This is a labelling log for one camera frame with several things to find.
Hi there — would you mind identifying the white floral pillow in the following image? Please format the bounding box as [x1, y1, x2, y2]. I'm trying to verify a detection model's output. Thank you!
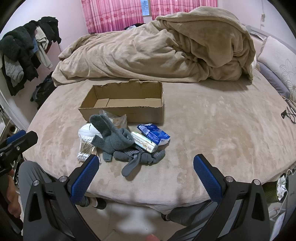
[257, 36, 296, 102]

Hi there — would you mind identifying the pink curtain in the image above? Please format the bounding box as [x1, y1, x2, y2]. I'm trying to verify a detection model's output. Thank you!
[81, 0, 145, 34]
[150, 0, 218, 20]

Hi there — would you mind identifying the person's left hand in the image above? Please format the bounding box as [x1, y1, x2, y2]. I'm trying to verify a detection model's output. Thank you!
[6, 173, 23, 219]

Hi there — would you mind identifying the white plastic bag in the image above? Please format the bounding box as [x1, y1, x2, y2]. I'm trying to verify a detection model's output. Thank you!
[78, 123, 102, 142]

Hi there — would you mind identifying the black backpack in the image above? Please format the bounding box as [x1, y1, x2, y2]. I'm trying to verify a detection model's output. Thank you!
[30, 71, 57, 110]

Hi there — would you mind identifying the grey dotted sock pair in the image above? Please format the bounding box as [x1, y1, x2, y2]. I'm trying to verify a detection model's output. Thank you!
[113, 148, 166, 178]

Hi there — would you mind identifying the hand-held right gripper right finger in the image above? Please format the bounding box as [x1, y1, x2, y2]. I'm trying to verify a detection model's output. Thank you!
[166, 154, 271, 241]

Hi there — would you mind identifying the grey knit sweater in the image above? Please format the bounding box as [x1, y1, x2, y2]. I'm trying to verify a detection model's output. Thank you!
[4, 54, 25, 87]

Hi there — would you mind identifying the cotton swab packet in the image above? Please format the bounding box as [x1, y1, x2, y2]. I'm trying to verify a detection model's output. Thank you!
[77, 137, 102, 163]

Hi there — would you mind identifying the brown cardboard box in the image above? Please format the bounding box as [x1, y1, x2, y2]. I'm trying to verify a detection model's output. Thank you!
[78, 79, 164, 124]

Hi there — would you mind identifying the window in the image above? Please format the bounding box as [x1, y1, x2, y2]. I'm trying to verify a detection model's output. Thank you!
[141, 0, 152, 16]

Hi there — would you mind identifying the person's right leg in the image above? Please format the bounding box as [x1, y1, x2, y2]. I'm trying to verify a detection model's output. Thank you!
[165, 200, 234, 227]

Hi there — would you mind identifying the pile of dark clothes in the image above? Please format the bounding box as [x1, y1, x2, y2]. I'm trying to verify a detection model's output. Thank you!
[0, 20, 39, 96]

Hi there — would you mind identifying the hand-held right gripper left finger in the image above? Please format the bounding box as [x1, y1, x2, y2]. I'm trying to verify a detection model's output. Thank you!
[23, 154, 102, 241]

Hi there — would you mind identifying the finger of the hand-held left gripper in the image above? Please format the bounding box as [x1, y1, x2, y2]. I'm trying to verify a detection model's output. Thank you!
[6, 129, 27, 146]
[0, 131, 38, 167]

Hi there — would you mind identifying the person's left shoe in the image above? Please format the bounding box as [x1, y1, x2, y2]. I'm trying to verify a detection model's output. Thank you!
[91, 198, 107, 210]

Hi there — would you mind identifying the beige fleece blanket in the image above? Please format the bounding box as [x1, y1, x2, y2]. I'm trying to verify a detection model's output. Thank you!
[52, 6, 257, 87]

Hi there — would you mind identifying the blue tissue packet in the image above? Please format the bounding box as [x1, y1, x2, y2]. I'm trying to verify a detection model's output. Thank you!
[137, 123, 171, 146]

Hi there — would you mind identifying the bed headboard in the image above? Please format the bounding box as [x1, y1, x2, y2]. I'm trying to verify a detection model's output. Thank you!
[243, 23, 271, 41]

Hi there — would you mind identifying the person's left leg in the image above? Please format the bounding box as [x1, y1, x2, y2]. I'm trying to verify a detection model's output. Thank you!
[18, 161, 92, 241]

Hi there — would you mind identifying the beige appliance with knobs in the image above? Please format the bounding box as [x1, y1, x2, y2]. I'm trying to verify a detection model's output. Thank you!
[0, 109, 23, 144]

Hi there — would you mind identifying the beige hanging garment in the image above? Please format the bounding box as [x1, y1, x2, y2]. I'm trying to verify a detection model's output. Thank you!
[34, 25, 53, 70]

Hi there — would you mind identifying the person's leg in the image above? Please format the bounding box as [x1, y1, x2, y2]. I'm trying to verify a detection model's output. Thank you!
[165, 200, 234, 227]
[18, 161, 92, 241]

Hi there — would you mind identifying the white crumpled cloth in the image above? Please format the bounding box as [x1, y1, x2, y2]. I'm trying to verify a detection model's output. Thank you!
[276, 175, 288, 202]

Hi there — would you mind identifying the grey pillow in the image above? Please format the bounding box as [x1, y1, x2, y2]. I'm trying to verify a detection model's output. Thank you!
[255, 61, 290, 99]

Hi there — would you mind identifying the clear plastic bag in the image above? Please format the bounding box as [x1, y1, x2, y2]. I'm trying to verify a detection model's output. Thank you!
[99, 110, 128, 130]

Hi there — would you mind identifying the black hanging garment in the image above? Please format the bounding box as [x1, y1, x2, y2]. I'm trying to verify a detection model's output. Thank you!
[38, 16, 62, 45]

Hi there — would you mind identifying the black cable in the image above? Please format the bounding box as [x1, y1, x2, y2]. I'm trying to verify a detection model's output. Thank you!
[281, 98, 296, 124]

